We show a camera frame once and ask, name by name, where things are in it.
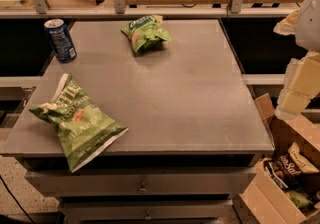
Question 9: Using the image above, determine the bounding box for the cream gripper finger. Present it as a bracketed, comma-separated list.
[273, 10, 299, 36]
[275, 51, 320, 120]

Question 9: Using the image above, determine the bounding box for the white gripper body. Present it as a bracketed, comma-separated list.
[295, 0, 320, 52]

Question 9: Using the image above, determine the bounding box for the green jalapeno chip bag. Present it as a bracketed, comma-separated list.
[30, 74, 128, 173]

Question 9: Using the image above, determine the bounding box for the yellow snack bag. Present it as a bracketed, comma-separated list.
[288, 142, 319, 174]

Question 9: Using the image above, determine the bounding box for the dark sea salt chip bag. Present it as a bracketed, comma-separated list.
[263, 153, 302, 190]

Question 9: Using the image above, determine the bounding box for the green snack bag in box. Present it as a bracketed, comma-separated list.
[286, 190, 313, 209]

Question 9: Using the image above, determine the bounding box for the small green chip bag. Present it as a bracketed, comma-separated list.
[121, 15, 171, 53]

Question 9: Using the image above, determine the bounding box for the open cardboard box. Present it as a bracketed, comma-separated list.
[240, 94, 320, 224]

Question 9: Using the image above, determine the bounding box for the grey drawer cabinet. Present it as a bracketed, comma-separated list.
[3, 19, 273, 224]

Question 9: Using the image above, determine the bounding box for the blue soda can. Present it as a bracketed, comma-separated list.
[44, 19, 77, 63]

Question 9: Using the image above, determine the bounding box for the upper drawer handle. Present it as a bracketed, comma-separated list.
[137, 181, 148, 194]

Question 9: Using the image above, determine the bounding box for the drawer handle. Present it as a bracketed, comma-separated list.
[143, 211, 152, 221]
[137, 181, 148, 194]

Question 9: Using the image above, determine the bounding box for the lower drawer handle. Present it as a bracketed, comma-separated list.
[143, 211, 152, 221]

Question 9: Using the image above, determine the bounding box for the black floor cable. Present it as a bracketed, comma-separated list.
[0, 175, 36, 224]

